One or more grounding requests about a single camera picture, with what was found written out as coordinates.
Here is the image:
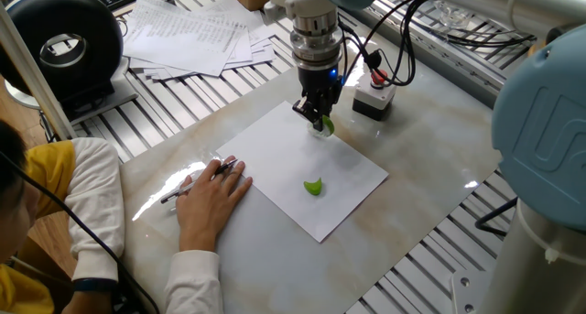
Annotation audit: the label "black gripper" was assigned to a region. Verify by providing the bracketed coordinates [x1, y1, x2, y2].
[291, 62, 344, 133]

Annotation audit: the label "green clear correction tape dispenser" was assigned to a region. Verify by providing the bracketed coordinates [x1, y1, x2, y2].
[306, 114, 336, 139]

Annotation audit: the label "white paper sheet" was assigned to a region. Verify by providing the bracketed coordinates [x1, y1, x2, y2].
[215, 100, 389, 244]

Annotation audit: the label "black and clear pen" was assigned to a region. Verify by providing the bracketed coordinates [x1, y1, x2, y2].
[159, 157, 239, 205]

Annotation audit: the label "left forearm white sleeve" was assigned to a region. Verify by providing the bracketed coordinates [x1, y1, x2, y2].
[66, 137, 126, 283]

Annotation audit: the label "right forearm white sleeve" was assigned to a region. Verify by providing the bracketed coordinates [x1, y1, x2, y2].
[163, 249, 225, 314]

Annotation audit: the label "person's right hand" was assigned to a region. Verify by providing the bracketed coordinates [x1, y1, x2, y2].
[175, 155, 254, 254]

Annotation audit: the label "red emergency stop button box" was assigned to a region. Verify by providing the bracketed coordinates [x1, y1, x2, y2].
[351, 69, 397, 122]

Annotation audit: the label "green plastic cap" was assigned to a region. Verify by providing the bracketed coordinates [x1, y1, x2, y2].
[302, 177, 323, 197]

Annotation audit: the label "pile of printed papers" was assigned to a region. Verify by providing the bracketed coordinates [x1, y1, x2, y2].
[121, 0, 294, 81]

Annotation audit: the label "clear glass beaker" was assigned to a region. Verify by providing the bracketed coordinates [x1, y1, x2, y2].
[432, 0, 472, 29]

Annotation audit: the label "yellow shirt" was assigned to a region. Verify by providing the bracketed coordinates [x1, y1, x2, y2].
[0, 139, 78, 314]

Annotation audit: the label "black wristwatch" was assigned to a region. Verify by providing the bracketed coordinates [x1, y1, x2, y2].
[71, 277, 119, 293]

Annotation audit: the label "person's head black hair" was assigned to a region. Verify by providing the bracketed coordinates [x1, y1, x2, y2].
[0, 119, 42, 265]

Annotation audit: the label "black gripper cable bundle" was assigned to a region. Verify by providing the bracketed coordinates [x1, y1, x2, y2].
[337, 0, 427, 87]

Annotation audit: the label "black cables on rack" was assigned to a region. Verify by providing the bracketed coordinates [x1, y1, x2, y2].
[425, 11, 537, 49]

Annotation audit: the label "thick black base cable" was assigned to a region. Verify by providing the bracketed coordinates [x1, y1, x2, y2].
[474, 197, 519, 237]

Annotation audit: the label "black ring shaped device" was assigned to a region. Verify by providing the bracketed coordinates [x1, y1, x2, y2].
[0, 0, 140, 125]

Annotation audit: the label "silver robot mount plate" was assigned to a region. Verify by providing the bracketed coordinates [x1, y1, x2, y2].
[450, 270, 494, 314]

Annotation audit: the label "thin black cord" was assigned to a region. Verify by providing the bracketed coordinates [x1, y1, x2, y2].
[0, 149, 161, 314]

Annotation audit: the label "aluminium frame beam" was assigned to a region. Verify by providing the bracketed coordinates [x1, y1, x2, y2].
[0, 5, 80, 141]

